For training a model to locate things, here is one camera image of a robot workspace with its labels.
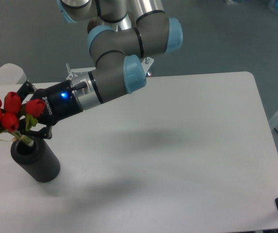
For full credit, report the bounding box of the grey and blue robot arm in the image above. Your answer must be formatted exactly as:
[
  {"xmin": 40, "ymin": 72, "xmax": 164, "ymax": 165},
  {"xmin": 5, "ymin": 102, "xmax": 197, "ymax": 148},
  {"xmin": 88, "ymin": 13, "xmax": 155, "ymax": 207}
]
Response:
[{"xmin": 19, "ymin": 0, "xmax": 183, "ymax": 139}]

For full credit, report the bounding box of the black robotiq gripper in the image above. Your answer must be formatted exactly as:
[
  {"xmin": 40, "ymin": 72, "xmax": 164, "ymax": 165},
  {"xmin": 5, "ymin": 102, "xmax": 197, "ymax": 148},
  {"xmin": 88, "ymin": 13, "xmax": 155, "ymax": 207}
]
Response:
[{"xmin": 16, "ymin": 81, "xmax": 83, "ymax": 139}]

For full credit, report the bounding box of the black ribbed cylindrical vase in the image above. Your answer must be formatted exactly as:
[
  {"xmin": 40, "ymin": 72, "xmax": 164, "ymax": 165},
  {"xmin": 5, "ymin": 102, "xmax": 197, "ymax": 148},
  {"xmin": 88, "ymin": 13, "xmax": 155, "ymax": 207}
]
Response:
[{"xmin": 10, "ymin": 137, "xmax": 61, "ymax": 183}]

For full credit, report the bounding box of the red tulip bouquet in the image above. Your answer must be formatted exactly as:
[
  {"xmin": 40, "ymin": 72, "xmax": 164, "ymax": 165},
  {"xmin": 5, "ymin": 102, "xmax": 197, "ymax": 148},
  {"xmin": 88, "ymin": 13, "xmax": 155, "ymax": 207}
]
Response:
[{"xmin": 0, "ymin": 92, "xmax": 46, "ymax": 148}]

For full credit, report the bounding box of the white metal base frame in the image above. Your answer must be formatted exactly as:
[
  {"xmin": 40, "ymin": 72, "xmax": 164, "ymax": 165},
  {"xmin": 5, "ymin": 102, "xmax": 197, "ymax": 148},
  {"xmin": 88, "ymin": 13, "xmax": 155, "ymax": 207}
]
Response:
[{"xmin": 65, "ymin": 57, "xmax": 155, "ymax": 80}]

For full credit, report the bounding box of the white rounded furniture left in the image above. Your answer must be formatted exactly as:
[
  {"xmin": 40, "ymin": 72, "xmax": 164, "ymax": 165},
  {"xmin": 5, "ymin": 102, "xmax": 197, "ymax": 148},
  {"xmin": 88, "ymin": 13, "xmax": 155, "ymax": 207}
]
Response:
[{"xmin": 0, "ymin": 63, "xmax": 28, "ymax": 85}]

